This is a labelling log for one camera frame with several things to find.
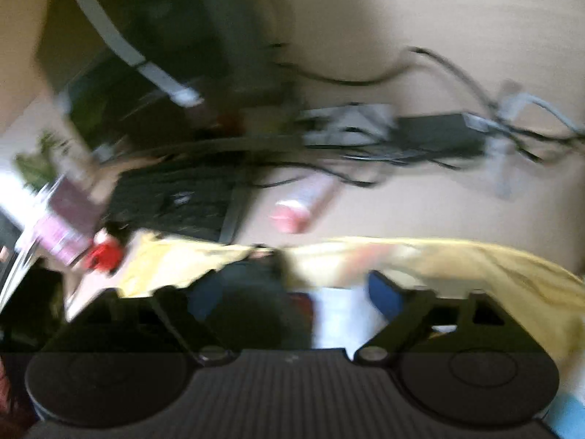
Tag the white tissue paper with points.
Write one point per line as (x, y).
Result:
(340, 320)

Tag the black round appliance with legs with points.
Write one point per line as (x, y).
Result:
(173, 201)

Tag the person's dark red clothing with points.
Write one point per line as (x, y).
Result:
(13, 398)

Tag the yellow cartoon printed cloth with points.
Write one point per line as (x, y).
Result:
(457, 260)

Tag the pink and white tube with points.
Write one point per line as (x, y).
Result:
(299, 208)

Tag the light blue tissue pack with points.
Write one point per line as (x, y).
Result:
(566, 416)

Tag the dark grey bulky object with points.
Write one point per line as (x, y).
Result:
(196, 23)

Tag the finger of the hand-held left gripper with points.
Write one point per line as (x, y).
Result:
(384, 297)
(205, 302)

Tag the black power adapter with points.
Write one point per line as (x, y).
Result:
(438, 135)

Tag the red small object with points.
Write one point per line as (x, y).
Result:
(106, 256)

